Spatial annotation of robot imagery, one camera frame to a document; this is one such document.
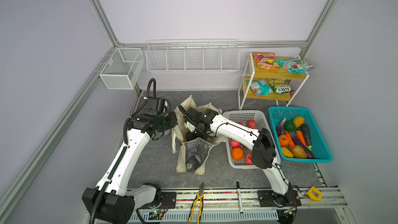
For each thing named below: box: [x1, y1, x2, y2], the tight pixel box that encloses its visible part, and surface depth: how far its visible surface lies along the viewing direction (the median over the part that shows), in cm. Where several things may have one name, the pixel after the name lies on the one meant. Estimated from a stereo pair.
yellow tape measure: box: [306, 185, 323, 202], surface depth 75 cm
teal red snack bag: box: [276, 58, 316, 74], surface depth 82 cm
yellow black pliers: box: [187, 182, 205, 224], surface depth 75 cm
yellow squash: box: [281, 147, 294, 159], surface depth 86 cm
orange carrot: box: [295, 130, 308, 147], surface depth 95 cm
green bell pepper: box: [283, 120, 297, 133], surface depth 96 cm
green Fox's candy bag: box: [267, 78, 296, 95], surface depth 99 cm
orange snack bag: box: [252, 52, 280, 70], surface depth 88 cm
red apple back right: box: [247, 119, 257, 129], surface depth 98 cm
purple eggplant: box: [290, 134, 315, 160], surface depth 90 cm
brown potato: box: [291, 145, 308, 159], surface depth 84 cm
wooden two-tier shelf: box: [238, 51, 310, 110], surface depth 93 cm
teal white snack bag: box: [245, 79, 274, 96], surface depth 98 cm
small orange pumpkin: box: [278, 134, 290, 148], surface depth 90 cm
